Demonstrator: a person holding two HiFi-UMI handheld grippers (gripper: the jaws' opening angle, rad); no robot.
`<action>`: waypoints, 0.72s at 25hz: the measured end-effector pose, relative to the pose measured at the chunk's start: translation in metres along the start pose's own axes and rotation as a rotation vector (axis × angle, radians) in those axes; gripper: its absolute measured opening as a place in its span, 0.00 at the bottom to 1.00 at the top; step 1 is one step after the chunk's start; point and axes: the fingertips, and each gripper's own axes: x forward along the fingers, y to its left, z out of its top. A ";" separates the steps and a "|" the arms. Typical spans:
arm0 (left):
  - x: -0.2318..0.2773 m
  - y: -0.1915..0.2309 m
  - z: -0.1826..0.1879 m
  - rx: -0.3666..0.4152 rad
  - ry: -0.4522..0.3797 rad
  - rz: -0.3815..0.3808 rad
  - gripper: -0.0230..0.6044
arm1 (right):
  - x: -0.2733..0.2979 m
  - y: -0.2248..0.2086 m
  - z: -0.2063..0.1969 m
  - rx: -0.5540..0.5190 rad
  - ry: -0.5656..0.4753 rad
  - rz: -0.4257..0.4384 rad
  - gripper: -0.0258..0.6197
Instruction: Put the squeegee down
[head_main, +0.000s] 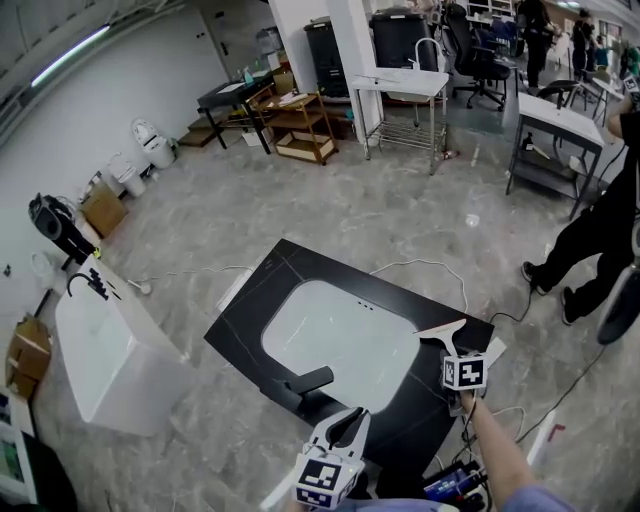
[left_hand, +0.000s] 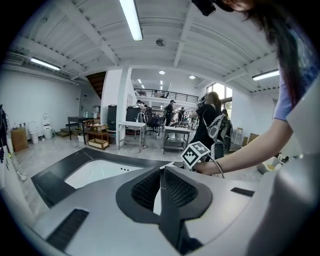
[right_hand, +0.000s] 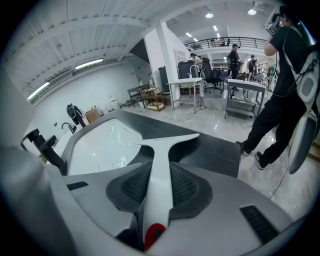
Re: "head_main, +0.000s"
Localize white freestanding tub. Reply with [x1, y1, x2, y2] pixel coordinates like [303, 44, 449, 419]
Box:
[53, 254, 194, 439]

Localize person's lavender shirt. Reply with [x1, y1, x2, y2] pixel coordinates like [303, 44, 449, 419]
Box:
[339, 481, 577, 512]

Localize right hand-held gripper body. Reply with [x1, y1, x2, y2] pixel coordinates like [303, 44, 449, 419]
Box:
[439, 350, 488, 418]

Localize black bin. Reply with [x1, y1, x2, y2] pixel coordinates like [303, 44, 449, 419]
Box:
[369, 6, 433, 72]

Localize white sink on steel stand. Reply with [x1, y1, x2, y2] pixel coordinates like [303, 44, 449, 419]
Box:
[350, 69, 451, 177]

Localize wooden shelf cart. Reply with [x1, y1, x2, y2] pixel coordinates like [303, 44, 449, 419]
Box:
[247, 90, 338, 167]

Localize long tube light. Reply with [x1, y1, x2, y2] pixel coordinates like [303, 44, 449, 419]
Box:
[29, 24, 112, 89]

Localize white display board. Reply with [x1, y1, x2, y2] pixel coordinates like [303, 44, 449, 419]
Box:
[0, 389, 39, 507]

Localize white toilet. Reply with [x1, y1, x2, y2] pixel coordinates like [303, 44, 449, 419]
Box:
[131, 117, 177, 170]
[108, 151, 148, 198]

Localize white power strip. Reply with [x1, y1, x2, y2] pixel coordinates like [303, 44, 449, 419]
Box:
[480, 336, 508, 372]

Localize thin white floor cable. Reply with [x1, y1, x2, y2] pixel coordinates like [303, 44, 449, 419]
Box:
[491, 405, 527, 442]

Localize white power strip cable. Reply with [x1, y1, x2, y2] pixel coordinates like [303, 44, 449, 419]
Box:
[369, 257, 469, 322]

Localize white arched faucet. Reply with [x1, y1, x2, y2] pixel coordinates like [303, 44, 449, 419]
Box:
[408, 36, 443, 74]

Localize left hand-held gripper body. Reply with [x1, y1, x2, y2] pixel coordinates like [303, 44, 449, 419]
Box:
[291, 434, 368, 512]

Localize person's right forearm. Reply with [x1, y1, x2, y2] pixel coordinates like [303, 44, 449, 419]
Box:
[456, 392, 544, 501]

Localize wooden steps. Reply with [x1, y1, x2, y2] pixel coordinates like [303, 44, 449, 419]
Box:
[176, 116, 222, 149]

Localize slim black tub faucet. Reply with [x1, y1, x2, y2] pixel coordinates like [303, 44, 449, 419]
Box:
[66, 266, 124, 302]

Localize black backpack on stand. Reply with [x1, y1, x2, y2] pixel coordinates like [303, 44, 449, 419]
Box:
[27, 191, 102, 267]

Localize black table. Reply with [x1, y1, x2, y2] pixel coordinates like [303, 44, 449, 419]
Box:
[203, 238, 497, 474]

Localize open cardboard boxes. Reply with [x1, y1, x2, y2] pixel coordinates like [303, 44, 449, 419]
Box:
[5, 313, 53, 399]

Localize black office chair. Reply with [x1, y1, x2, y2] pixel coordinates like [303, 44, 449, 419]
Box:
[443, 1, 513, 111]

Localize grey frame sink table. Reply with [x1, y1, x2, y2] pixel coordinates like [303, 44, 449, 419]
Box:
[505, 81, 619, 222]

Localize black desk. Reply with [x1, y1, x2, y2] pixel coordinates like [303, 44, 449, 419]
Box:
[195, 74, 277, 156]

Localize small cardboard box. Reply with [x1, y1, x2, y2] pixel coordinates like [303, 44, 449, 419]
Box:
[271, 69, 297, 97]

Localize black cloth cover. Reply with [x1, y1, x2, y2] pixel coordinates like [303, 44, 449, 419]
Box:
[19, 431, 79, 512]

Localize tall black cabinet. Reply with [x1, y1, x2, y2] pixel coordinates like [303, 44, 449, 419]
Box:
[304, 15, 350, 99]

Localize white squeegee with red handle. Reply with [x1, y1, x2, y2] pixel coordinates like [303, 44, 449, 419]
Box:
[413, 318, 469, 360]

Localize black device with blue screen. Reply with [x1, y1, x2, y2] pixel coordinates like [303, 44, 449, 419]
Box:
[421, 459, 489, 512]

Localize white sink basin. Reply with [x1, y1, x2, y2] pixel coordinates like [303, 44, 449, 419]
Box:
[260, 278, 421, 414]

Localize long black floor cable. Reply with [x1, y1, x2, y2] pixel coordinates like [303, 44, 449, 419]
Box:
[514, 344, 609, 444]

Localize grey water dispenser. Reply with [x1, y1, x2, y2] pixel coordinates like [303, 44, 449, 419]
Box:
[254, 26, 284, 72]

